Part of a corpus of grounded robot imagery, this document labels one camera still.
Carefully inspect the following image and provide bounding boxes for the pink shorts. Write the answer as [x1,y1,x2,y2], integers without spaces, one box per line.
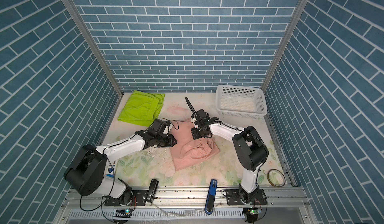
[171,122,220,171]

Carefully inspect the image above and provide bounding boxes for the lime green shorts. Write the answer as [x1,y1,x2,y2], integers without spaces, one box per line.
[118,91,165,127]

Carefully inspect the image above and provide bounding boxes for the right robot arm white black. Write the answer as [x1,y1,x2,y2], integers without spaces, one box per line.
[191,121,269,204]

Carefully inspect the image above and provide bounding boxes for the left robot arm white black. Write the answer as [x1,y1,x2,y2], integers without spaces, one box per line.
[64,131,177,199]

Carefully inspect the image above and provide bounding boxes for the white plastic laundry basket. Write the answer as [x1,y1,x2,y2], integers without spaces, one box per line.
[216,85,268,119]

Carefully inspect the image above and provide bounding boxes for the blue white card label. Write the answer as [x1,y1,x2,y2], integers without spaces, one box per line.
[105,164,116,179]

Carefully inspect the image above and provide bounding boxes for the blue black handheld device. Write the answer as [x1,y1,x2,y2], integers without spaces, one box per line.
[204,179,218,215]

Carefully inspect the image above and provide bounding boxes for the left green circuit board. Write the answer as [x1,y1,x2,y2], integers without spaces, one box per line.
[114,209,133,218]

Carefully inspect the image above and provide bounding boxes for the green circuit board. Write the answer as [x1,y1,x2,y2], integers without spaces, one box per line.
[114,209,133,218]
[246,208,260,215]

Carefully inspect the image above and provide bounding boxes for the right green circuit board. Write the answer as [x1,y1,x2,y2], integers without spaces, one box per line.
[246,208,260,215]

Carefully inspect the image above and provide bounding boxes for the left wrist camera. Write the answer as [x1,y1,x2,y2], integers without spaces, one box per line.
[148,119,173,137]

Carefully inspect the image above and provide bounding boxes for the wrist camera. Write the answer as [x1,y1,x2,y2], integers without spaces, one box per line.
[148,119,173,137]
[191,109,210,128]

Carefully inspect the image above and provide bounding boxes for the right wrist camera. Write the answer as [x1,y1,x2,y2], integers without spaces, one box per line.
[191,109,210,128]

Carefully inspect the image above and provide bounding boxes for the aluminium front rail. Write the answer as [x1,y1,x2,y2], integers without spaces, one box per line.
[62,187,310,210]

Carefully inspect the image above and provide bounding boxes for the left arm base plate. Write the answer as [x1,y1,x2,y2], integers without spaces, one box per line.
[104,190,148,207]

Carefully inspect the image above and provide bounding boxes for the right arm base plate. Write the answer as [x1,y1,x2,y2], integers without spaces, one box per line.
[223,188,268,206]

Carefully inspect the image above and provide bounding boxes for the tape roll ring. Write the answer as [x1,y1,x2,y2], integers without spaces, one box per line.
[266,168,286,188]

